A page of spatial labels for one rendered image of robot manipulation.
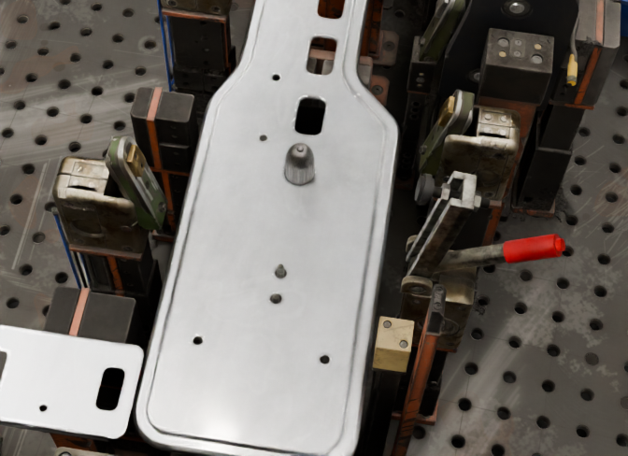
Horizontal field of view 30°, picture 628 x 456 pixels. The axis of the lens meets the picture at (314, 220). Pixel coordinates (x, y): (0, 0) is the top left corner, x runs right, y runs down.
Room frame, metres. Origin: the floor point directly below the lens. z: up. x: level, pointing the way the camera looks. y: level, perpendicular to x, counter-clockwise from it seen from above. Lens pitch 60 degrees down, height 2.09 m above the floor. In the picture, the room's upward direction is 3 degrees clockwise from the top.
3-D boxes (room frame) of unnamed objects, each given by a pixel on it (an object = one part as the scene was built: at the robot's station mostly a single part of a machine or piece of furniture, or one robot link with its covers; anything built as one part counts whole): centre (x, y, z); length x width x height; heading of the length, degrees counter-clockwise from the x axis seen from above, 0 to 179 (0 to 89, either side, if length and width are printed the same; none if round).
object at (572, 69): (0.80, -0.27, 1.09); 0.10 x 0.01 x 0.01; 174
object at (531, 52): (0.77, -0.21, 0.91); 0.07 x 0.05 x 0.42; 84
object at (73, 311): (0.50, 0.23, 0.84); 0.11 x 0.10 x 0.28; 84
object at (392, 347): (0.46, -0.08, 0.88); 0.04 x 0.04 x 0.36; 84
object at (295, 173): (0.68, 0.02, 1.02); 0.03 x 0.03 x 0.07
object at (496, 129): (0.71, -0.18, 0.88); 0.11 x 0.09 x 0.37; 84
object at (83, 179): (0.64, 0.23, 0.87); 0.12 x 0.09 x 0.35; 84
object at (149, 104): (0.77, 0.18, 0.84); 0.11 x 0.08 x 0.29; 84
